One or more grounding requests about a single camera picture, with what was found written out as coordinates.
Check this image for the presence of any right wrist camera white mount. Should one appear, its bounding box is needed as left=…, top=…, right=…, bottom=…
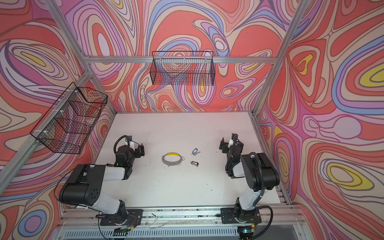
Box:
left=228, top=134, right=239, bottom=148

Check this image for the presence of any black wire basket back wall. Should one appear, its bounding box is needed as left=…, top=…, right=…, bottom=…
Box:
left=150, top=50, right=216, bottom=86

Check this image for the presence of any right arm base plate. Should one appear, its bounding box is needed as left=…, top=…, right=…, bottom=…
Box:
left=216, top=208, right=262, bottom=225

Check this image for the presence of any black wire basket left wall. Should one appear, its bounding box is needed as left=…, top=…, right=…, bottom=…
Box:
left=30, top=83, right=108, bottom=155

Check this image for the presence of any black wire basket wall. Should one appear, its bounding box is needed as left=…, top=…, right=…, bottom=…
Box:
left=30, top=83, right=108, bottom=155
left=150, top=50, right=216, bottom=86

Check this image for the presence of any key with black tag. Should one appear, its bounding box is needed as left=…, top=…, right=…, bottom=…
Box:
left=190, top=161, right=199, bottom=167

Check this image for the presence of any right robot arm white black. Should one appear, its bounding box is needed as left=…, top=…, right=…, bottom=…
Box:
left=219, top=134, right=280, bottom=223

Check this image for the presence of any metal keyring disc yellow handle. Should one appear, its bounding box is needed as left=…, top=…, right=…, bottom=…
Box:
left=161, top=152, right=185, bottom=167

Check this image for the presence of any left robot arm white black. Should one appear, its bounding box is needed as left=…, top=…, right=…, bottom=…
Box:
left=58, top=135, right=145, bottom=226

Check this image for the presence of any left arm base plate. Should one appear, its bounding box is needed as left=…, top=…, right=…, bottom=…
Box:
left=96, top=209, right=144, bottom=227

